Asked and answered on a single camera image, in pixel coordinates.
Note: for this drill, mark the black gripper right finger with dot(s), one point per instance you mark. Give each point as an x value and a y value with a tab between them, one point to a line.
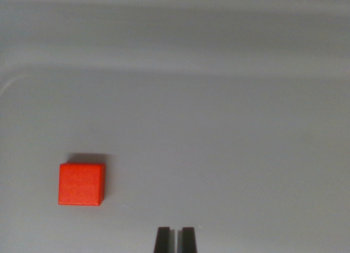
188	240

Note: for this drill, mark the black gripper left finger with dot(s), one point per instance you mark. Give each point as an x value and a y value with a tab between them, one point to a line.
163	240

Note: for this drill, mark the red wooden block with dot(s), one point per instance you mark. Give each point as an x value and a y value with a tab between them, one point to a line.
80	184

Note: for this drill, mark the grey plastic bin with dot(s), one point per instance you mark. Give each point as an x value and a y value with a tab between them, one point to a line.
205	100

